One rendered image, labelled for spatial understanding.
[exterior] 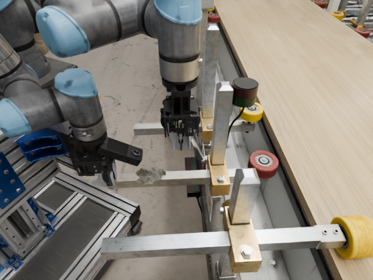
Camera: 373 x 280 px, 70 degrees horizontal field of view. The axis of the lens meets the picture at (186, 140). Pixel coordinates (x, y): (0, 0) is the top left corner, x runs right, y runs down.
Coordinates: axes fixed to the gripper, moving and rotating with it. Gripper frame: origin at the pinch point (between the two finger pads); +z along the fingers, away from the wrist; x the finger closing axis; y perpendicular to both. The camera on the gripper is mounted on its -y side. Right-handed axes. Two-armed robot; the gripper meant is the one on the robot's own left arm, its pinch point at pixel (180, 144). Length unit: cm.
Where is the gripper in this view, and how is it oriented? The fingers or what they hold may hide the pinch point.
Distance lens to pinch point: 66.6
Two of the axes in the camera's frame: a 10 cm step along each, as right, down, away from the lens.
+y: 0.6, 6.7, -7.4
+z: 0.0, 7.5, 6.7
